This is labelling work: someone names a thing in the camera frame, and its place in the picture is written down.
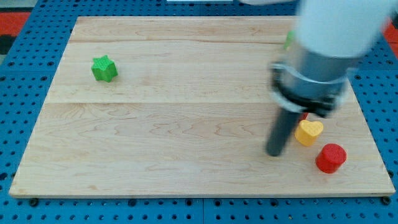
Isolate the green star block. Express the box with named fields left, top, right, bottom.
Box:
left=91, top=55, right=118, bottom=83

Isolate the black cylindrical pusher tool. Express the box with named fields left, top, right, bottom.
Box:
left=265, top=108, right=302, bottom=157

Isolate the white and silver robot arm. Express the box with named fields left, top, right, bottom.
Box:
left=271, top=0, right=397, bottom=118

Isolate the green block at top right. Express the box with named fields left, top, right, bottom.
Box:
left=284, top=30, right=295, bottom=50

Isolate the small red block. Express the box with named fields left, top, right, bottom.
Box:
left=299, top=113, right=308, bottom=121

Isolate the yellow heart block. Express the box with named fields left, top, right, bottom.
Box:
left=294, top=119, right=324, bottom=146

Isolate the red cylinder block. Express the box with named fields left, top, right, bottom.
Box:
left=315, top=143, right=347, bottom=174

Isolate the light wooden board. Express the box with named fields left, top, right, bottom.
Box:
left=9, top=16, right=396, bottom=198

